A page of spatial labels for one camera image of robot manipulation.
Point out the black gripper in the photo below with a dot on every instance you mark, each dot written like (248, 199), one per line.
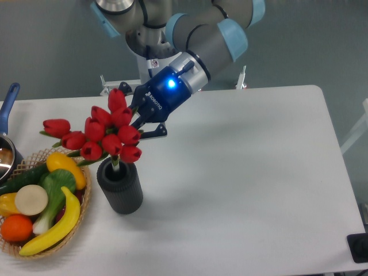
(157, 99)

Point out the red tulip bouquet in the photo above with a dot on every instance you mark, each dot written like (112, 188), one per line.
(106, 133)

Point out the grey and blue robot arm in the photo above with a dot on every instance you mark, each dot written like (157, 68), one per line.
(208, 41)

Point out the dark grey ribbed vase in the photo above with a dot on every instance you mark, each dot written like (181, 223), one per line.
(122, 188)

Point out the woven wicker basket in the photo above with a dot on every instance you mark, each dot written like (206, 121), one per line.
(35, 160)

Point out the green bok choy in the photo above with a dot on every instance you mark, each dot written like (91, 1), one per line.
(52, 183)

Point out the yellow banana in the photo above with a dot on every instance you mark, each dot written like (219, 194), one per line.
(59, 231)

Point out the green cucumber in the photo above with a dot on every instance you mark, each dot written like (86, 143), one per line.
(28, 177)

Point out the red fruit in basket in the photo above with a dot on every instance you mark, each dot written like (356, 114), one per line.
(60, 214)

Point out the round beige slice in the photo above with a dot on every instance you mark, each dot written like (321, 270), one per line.
(31, 200)

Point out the yellow bell pepper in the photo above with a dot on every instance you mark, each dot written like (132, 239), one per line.
(7, 205)

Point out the orange fruit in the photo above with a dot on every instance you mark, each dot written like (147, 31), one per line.
(17, 228)

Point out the black device at edge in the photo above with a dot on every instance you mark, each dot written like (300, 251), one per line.
(358, 247)

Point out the blue handled steel pot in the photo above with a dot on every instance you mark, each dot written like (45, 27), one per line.
(10, 157)

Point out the white frame at right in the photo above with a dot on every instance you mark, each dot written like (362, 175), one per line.
(358, 129)

